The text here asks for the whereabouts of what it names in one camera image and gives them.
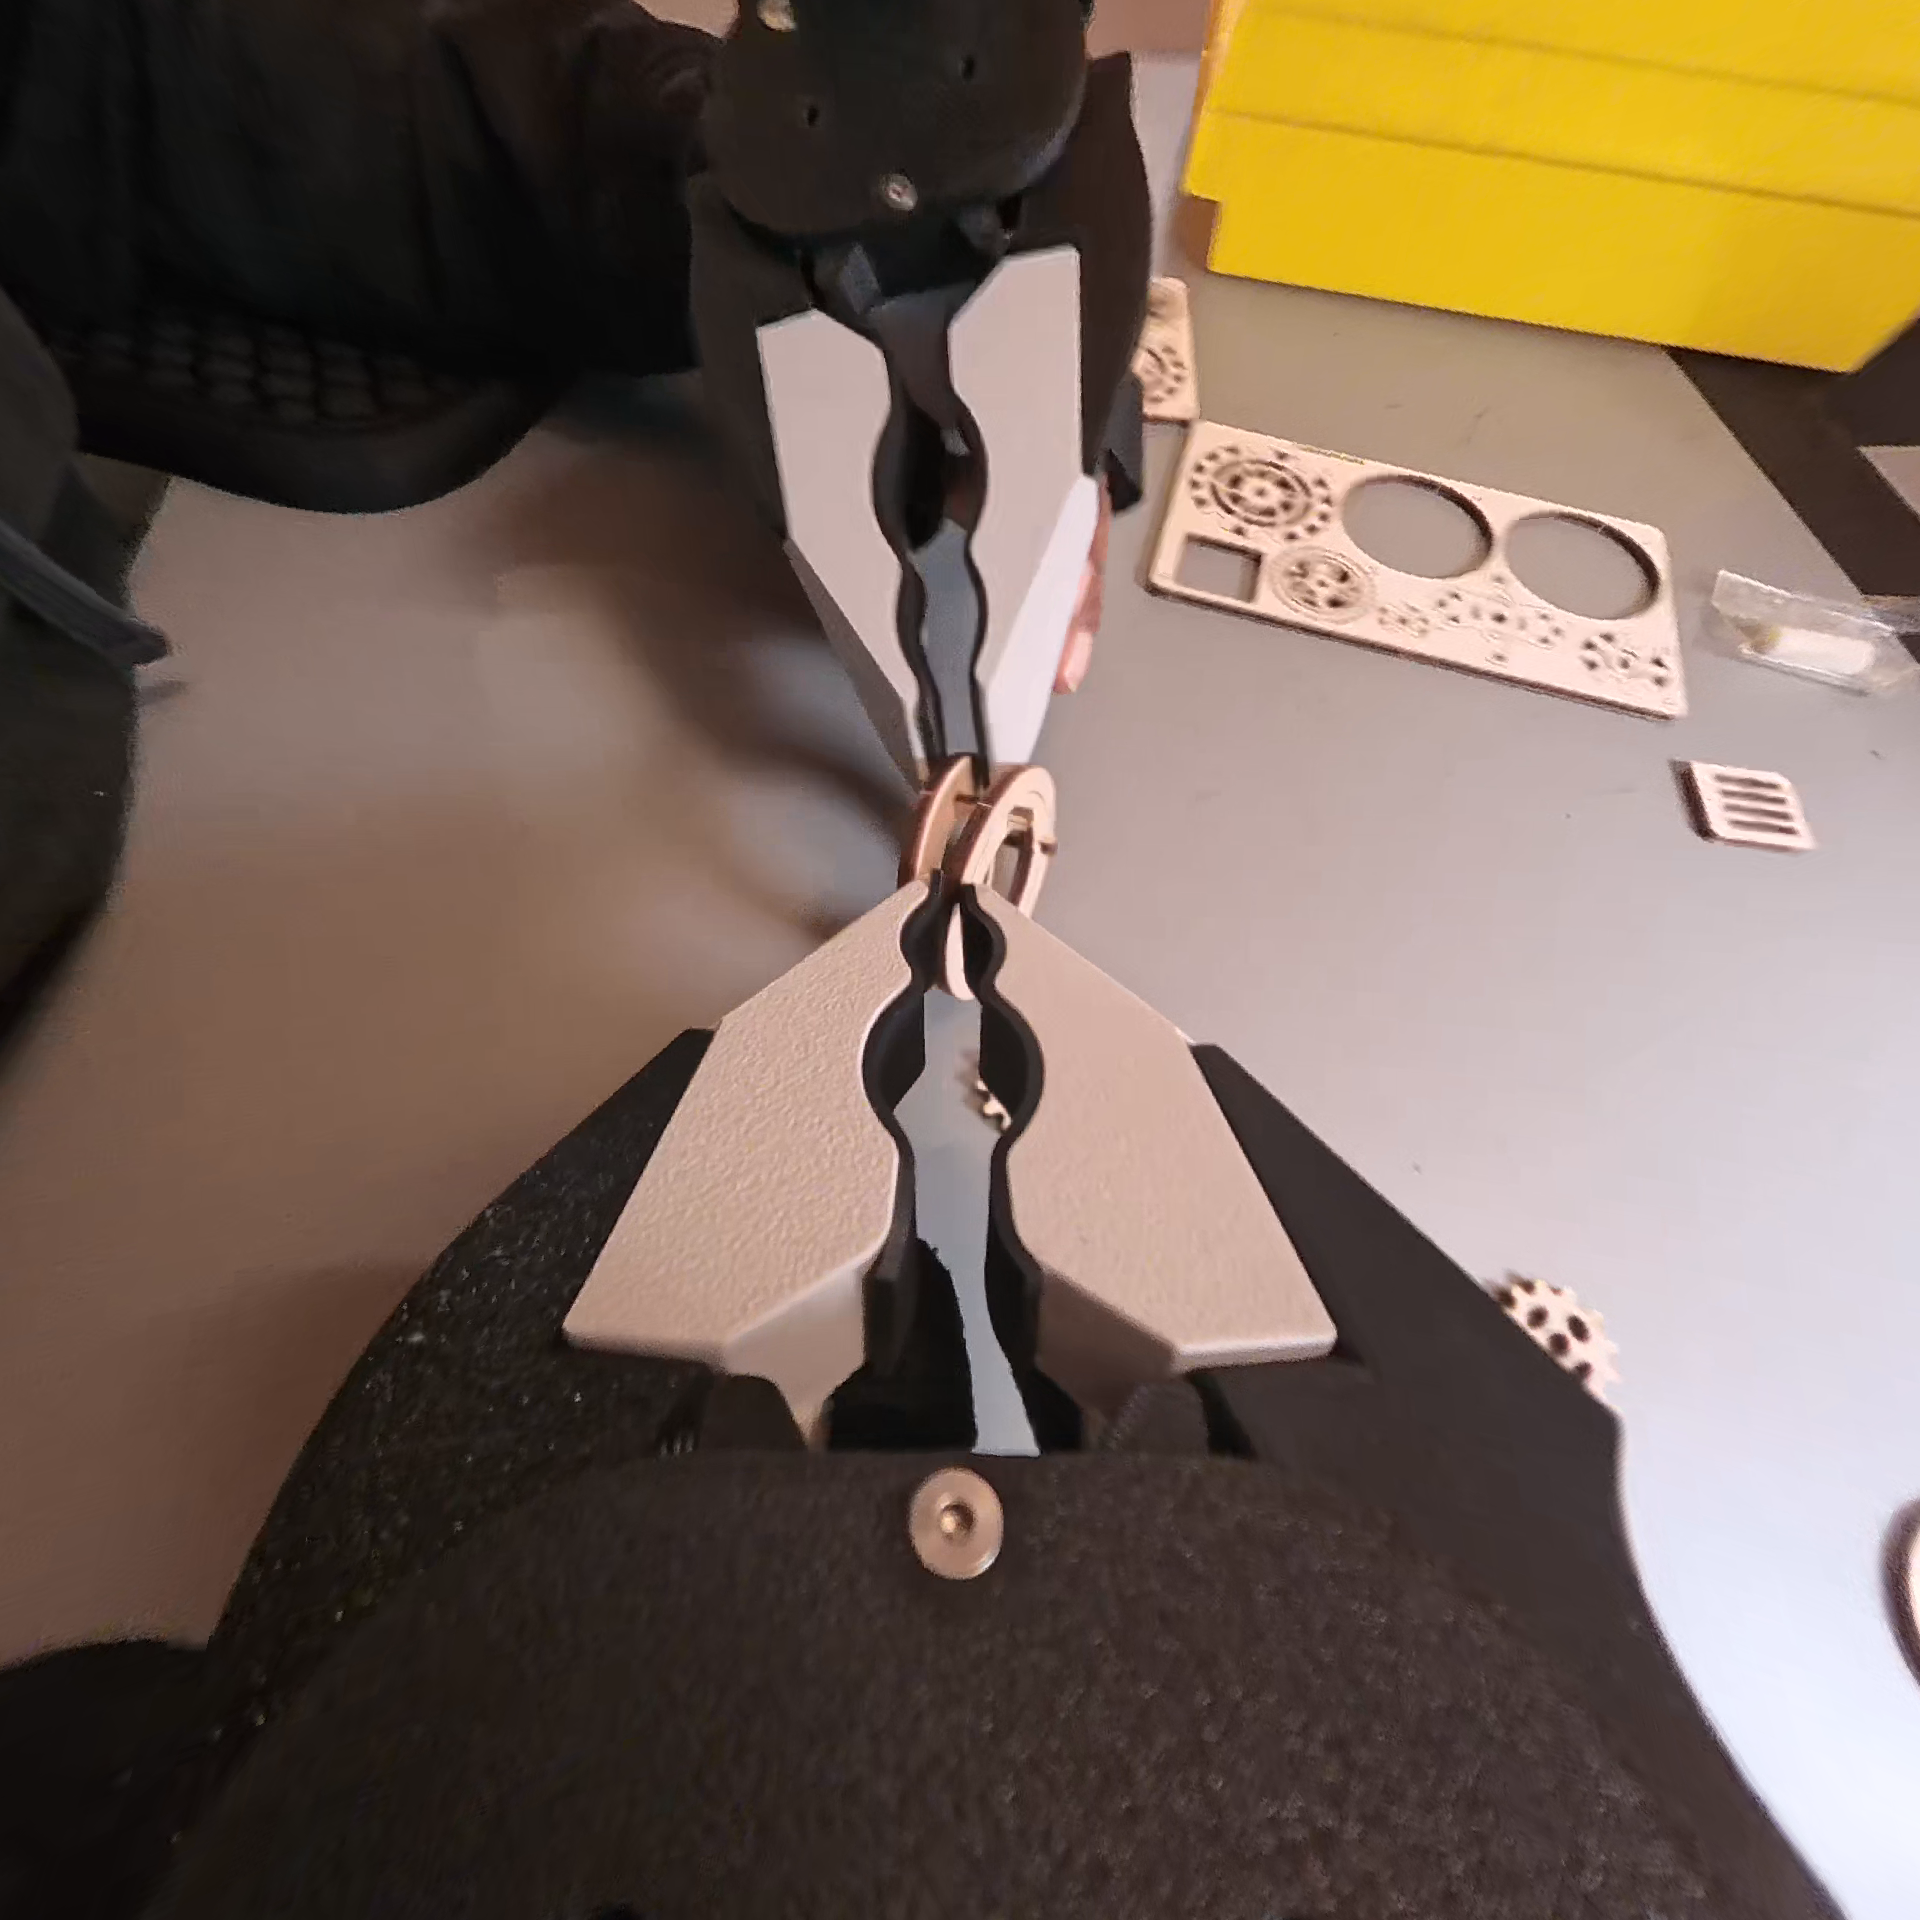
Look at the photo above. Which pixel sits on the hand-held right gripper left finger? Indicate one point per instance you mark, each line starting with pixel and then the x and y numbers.
pixel 721 1201

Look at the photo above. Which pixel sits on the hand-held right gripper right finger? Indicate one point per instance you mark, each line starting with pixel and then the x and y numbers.
pixel 1171 1201

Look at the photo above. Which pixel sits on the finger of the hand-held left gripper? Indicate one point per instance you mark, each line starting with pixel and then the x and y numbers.
pixel 825 450
pixel 1034 450

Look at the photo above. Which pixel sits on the laser-cut wooden parts sheet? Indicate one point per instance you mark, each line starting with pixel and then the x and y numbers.
pixel 1167 359
pixel 1501 630

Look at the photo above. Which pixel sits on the small wooden gear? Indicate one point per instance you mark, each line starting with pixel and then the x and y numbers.
pixel 1559 1328
pixel 991 1102

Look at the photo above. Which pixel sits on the yellow plastic bin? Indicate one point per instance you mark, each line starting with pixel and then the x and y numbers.
pixel 1501 196

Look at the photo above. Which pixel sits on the swirl-cut wooden disc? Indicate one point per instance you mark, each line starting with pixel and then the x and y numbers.
pixel 1906 1589

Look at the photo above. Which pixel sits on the person's left forearm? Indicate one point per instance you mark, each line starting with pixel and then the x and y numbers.
pixel 375 150

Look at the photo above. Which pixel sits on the person's left hand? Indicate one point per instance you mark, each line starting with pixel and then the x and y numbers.
pixel 1087 600

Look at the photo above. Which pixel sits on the small slotted wooden piece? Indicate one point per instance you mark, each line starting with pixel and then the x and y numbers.
pixel 1749 809

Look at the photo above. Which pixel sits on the clear plastic parts bag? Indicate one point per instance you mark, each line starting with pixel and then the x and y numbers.
pixel 1814 638

